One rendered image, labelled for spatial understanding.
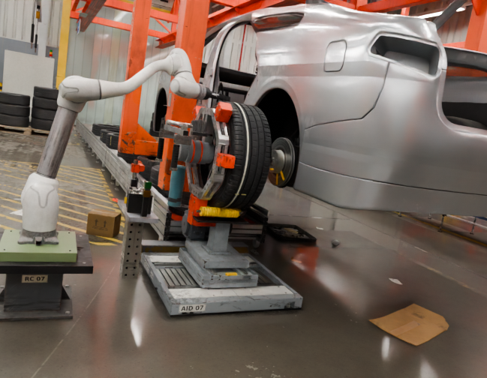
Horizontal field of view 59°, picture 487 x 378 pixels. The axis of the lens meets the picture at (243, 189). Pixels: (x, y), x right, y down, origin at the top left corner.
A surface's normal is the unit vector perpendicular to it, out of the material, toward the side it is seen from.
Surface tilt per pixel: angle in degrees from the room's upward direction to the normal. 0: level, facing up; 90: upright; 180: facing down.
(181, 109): 90
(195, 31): 90
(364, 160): 94
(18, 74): 90
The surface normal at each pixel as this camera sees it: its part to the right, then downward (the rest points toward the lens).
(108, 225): -0.06, 0.15
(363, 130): -0.79, -0.02
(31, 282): 0.38, 0.21
